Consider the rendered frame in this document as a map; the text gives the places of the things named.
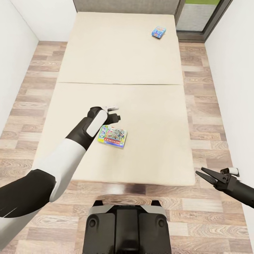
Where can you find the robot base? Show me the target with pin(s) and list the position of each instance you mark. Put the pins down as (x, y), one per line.
(127, 229)

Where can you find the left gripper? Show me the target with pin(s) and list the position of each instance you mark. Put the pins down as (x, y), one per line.
(113, 118)

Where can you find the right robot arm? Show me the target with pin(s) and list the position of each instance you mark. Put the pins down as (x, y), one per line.
(229, 181)

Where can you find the board game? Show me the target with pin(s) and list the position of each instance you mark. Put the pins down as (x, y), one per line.
(112, 136)
(158, 31)

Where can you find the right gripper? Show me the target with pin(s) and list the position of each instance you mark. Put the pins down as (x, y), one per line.
(228, 184)

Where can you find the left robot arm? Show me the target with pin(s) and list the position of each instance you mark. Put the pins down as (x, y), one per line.
(45, 182)

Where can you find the bed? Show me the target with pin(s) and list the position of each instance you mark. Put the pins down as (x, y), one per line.
(112, 58)

